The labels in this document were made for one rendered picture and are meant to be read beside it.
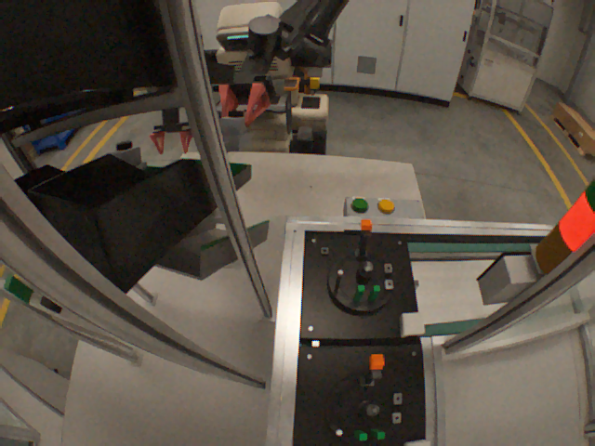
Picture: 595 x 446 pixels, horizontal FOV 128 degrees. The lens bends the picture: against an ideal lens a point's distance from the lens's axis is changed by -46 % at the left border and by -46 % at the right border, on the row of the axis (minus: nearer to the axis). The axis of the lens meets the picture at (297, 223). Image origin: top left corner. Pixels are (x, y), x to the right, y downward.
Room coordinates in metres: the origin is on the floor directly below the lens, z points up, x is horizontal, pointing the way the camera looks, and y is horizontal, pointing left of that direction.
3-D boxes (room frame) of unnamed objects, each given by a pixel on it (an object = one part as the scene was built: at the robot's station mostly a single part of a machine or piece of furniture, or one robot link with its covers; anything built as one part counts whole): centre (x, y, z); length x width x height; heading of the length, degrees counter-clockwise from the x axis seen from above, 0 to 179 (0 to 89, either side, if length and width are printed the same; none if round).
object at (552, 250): (0.09, -0.30, 1.28); 0.05 x 0.05 x 0.05
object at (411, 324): (0.12, -0.21, 0.97); 0.05 x 0.05 x 0.04; 85
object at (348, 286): (0.22, -0.13, 0.98); 0.14 x 0.14 x 0.02
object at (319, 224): (0.35, -0.41, 0.91); 0.89 x 0.06 x 0.11; 85
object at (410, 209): (0.43, -0.23, 0.93); 0.21 x 0.07 x 0.06; 85
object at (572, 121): (2.87, -5.41, 0.20); 1.20 x 0.80 x 0.41; 172
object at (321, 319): (0.22, -0.13, 0.96); 0.24 x 0.24 x 0.02; 85
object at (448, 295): (0.17, -0.42, 0.91); 0.84 x 0.28 x 0.10; 85
